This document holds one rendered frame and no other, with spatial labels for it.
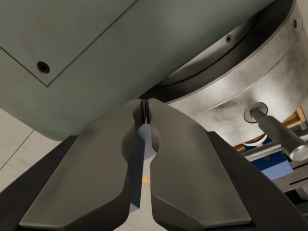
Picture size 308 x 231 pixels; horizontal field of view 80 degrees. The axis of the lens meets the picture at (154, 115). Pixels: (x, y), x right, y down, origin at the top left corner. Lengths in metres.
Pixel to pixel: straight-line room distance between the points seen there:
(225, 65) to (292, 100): 0.11
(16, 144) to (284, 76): 2.43
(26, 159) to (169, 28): 2.50
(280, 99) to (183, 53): 0.16
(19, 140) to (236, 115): 2.30
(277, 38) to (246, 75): 0.06
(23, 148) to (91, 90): 2.28
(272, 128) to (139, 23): 0.19
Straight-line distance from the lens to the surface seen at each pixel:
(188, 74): 0.30
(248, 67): 0.26
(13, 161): 2.73
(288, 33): 0.31
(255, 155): 0.24
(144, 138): 0.94
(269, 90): 0.29
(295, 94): 0.33
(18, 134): 2.37
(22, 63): 0.26
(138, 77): 0.23
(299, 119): 0.85
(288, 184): 0.99
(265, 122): 0.27
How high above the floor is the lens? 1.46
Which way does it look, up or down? 56 degrees down
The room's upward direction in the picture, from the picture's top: 178 degrees counter-clockwise
